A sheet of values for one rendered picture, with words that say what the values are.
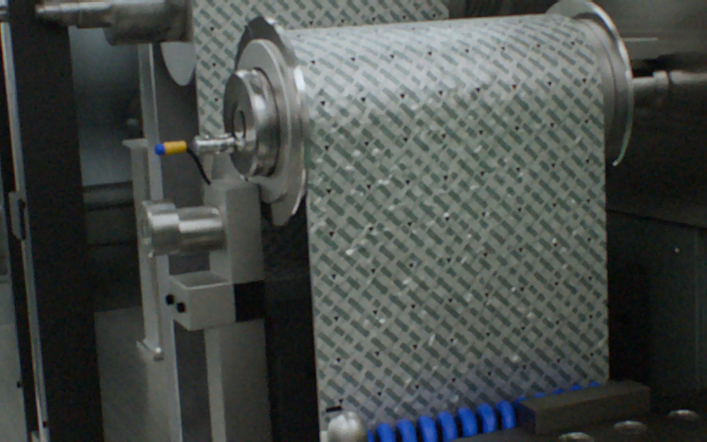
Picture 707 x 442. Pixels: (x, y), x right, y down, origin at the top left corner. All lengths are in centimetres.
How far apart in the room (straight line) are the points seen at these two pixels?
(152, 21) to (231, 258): 27
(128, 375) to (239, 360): 64
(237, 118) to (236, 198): 6
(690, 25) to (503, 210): 22
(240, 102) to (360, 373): 21
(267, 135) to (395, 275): 13
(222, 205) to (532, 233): 22
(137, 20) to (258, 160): 27
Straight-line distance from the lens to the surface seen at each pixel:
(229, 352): 95
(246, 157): 89
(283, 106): 86
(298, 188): 86
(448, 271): 91
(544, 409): 90
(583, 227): 97
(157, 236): 91
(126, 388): 153
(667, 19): 105
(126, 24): 111
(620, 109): 97
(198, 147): 91
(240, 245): 93
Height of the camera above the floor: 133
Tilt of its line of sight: 10 degrees down
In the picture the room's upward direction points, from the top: 3 degrees counter-clockwise
